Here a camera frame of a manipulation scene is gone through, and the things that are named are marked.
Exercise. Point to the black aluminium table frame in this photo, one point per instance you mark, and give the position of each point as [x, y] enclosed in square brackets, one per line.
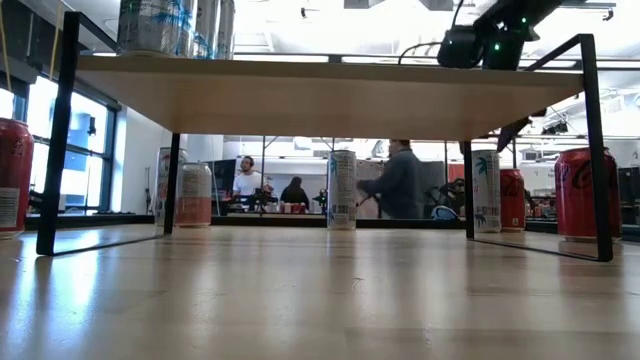
[400, 223]

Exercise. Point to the orange hanging cloth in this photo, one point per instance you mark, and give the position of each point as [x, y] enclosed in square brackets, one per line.
[456, 172]

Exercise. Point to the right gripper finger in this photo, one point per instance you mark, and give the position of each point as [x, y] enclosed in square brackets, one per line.
[512, 134]

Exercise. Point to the large window black frame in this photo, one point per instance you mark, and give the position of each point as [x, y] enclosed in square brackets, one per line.
[80, 145]

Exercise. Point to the white hanging cloth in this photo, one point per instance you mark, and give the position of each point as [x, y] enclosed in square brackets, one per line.
[367, 167]

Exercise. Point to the black ceiling rail fixture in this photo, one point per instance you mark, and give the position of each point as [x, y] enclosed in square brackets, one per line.
[590, 5]

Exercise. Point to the tall white can teal palms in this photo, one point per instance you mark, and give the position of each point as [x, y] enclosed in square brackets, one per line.
[342, 190]

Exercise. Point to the red cola can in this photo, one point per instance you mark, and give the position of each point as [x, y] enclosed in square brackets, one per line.
[572, 200]
[15, 160]
[512, 200]

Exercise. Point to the person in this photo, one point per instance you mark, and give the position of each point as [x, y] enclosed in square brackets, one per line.
[247, 182]
[395, 180]
[295, 195]

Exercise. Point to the dark grey hanging cloth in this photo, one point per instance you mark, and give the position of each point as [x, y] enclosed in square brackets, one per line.
[432, 180]

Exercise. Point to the tall white can green palms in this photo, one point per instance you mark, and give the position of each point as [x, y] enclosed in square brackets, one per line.
[487, 190]

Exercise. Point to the background black robot arm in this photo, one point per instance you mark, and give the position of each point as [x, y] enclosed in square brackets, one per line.
[260, 200]
[322, 202]

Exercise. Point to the black monitor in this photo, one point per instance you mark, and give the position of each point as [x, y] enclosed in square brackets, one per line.
[220, 175]

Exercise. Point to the black track spotlights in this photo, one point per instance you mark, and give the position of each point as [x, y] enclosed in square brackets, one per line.
[555, 129]

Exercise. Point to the wooden shelf black metal legs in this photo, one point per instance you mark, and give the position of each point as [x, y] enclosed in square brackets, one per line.
[325, 100]

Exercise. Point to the short white and pink can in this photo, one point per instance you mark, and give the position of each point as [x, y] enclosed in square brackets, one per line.
[196, 195]

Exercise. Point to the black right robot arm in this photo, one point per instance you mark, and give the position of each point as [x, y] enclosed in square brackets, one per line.
[505, 45]

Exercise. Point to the blue and white helmet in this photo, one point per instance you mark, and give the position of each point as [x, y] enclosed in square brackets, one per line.
[444, 214]

